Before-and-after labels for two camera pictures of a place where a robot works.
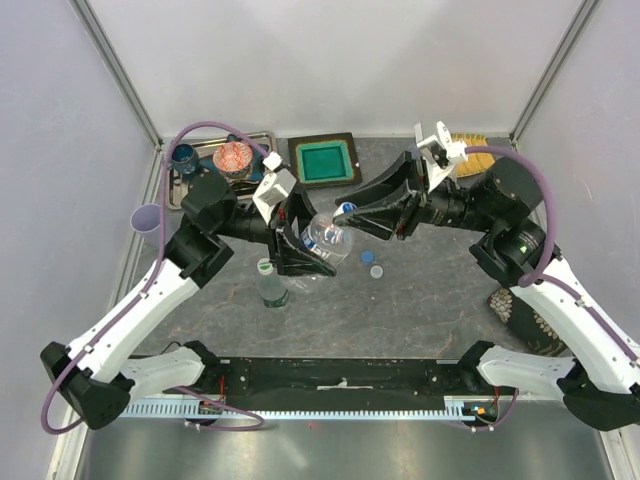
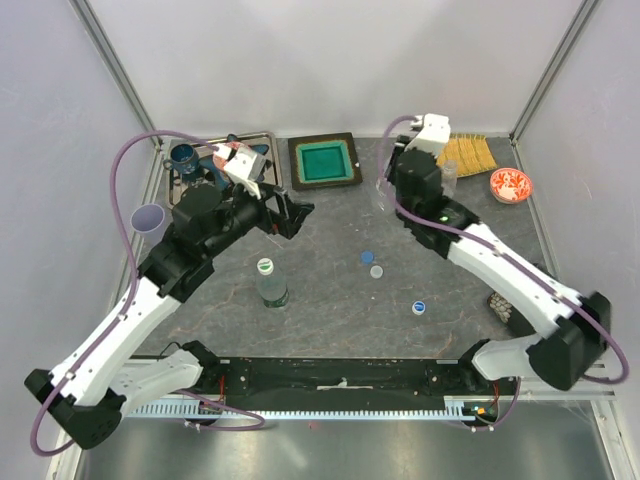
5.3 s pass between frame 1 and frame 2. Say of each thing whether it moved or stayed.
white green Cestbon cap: stayed
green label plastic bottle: stayed
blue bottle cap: stayed
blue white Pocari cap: moved
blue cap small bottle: moved
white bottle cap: stayed
